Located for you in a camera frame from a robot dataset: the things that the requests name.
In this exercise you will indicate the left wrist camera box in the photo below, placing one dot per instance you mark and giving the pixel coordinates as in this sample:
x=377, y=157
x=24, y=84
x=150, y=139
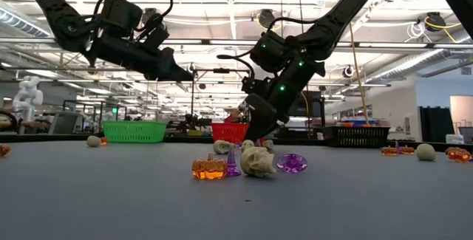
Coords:
x=157, y=37

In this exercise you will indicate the white container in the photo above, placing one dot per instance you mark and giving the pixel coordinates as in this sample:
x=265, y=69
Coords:
x=454, y=139

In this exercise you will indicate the purple translucent witch hat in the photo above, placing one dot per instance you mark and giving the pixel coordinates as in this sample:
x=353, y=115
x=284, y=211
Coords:
x=397, y=145
x=291, y=163
x=231, y=162
x=257, y=143
x=239, y=145

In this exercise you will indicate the black metal frame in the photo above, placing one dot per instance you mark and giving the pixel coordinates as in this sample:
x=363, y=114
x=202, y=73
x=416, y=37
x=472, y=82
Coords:
x=221, y=71
x=94, y=101

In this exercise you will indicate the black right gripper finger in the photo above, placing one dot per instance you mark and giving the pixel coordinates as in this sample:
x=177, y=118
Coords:
x=260, y=112

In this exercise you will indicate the black table frame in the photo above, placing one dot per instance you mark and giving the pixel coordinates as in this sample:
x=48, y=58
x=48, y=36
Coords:
x=48, y=137

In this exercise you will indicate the blue storage bins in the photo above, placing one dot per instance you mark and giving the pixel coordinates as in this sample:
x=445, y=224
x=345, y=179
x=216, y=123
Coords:
x=354, y=122

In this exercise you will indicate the black workbench equipment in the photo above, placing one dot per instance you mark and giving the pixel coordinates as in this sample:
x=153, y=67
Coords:
x=188, y=123

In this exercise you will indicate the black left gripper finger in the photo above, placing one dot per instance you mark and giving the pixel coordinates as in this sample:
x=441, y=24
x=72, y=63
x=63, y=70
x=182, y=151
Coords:
x=170, y=70

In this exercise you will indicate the cream plastic skull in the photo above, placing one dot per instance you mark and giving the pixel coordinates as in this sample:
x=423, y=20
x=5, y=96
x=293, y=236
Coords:
x=257, y=161
x=222, y=147
x=247, y=145
x=268, y=144
x=93, y=141
x=426, y=152

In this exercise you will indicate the grey box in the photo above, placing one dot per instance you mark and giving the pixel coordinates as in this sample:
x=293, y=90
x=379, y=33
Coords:
x=66, y=123

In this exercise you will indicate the red plastic basket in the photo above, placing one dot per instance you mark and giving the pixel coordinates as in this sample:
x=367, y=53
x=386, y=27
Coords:
x=229, y=133

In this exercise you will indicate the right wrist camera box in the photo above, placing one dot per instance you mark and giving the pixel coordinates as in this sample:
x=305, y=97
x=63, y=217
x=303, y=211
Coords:
x=258, y=86

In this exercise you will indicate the white robot figure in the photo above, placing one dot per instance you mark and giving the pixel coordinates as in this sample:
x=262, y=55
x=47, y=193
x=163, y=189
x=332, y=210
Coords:
x=27, y=94

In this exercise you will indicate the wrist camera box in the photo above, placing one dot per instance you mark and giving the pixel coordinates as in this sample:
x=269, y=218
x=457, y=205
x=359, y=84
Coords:
x=258, y=86
x=157, y=37

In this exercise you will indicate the green plastic basket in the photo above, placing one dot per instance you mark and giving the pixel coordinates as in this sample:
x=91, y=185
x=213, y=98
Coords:
x=135, y=133

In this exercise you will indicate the black plastic basket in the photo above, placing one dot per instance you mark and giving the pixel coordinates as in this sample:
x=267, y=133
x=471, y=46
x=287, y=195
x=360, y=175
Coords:
x=360, y=136

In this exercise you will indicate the black monitor screen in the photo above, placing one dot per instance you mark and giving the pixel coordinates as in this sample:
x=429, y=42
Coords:
x=312, y=103

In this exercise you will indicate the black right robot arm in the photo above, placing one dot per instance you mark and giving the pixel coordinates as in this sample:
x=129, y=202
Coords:
x=340, y=11

